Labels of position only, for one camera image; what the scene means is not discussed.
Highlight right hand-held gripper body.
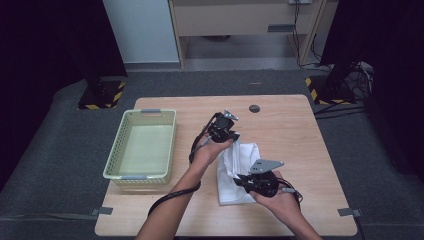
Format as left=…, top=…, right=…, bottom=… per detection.
left=246, top=159, right=285, bottom=198

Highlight tangled floor cable bundle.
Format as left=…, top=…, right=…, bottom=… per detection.
left=346, top=61, right=375, bottom=101

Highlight hanging black cables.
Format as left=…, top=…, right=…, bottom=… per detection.
left=291, top=0, right=322, bottom=70

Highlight beige wooden desk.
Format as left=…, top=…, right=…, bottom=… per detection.
left=168, top=0, right=329, bottom=68

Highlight black floor cables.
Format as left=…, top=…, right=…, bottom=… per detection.
left=313, top=100, right=368, bottom=120

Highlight person's left hand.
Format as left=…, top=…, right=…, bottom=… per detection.
left=189, top=134, right=234, bottom=168

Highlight grey tape piece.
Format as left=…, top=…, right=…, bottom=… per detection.
left=90, top=206, right=114, bottom=217
left=337, top=207, right=363, bottom=218

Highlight yellow-black striped stand base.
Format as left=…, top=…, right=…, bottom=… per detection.
left=77, top=79, right=127, bottom=110
left=304, top=75, right=356, bottom=106

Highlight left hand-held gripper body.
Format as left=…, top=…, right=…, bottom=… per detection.
left=207, top=109, right=240, bottom=144

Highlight white cabinet panel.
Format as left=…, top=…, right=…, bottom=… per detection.
left=102, top=0, right=181, bottom=64

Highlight light green plastic basket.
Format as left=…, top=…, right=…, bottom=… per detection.
left=102, top=108, right=178, bottom=186

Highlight right hand-held gripper cable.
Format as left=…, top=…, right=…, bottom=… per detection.
left=276, top=178, right=304, bottom=209

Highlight black curtain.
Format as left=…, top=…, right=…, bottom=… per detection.
left=0, top=0, right=128, bottom=189
left=319, top=0, right=424, bottom=184

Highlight person's right hand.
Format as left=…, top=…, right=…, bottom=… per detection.
left=249, top=170, right=303, bottom=220

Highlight white printed t-shirt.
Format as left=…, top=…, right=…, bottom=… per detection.
left=216, top=139, right=262, bottom=206

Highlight hand-held gripper cable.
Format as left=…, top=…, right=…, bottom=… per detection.
left=276, top=178, right=304, bottom=209
left=147, top=114, right=218, bottom=218

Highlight left hand-held gripper cable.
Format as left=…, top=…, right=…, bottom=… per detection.
left=147, top=114, right=218, bottom=218

